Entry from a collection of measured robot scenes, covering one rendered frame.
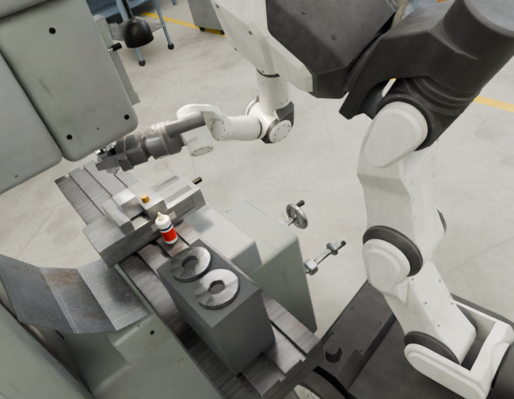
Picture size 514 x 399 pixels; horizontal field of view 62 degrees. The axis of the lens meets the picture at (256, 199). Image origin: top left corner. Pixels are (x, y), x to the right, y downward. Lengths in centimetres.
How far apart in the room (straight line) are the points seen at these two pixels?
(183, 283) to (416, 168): 52
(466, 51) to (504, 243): 186
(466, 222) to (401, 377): 136
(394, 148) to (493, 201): 195
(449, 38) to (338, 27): 17
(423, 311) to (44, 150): 92
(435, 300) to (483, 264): 121
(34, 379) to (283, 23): 91
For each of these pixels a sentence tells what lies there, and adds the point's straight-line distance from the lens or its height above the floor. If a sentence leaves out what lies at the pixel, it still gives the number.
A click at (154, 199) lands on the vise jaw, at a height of 103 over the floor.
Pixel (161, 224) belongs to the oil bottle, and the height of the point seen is 101.
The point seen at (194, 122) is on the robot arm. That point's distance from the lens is 107.
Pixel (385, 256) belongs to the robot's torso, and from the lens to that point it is 97.
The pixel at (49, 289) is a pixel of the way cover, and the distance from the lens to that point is 134.
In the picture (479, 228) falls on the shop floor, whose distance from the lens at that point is 253.
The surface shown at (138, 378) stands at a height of 65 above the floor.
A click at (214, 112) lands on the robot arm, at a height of 126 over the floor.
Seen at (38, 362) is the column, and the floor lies 101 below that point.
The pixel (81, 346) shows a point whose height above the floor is 73.
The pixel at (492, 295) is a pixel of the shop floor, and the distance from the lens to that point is 226.
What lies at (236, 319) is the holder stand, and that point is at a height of 108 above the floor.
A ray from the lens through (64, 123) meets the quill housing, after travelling 99.
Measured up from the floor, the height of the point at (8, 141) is 144.
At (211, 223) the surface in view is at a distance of 143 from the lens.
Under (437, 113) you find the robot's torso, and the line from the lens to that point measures 75.
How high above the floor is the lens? 178
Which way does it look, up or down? 39 degrees down
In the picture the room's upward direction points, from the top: 16 degrees counter-clockwise
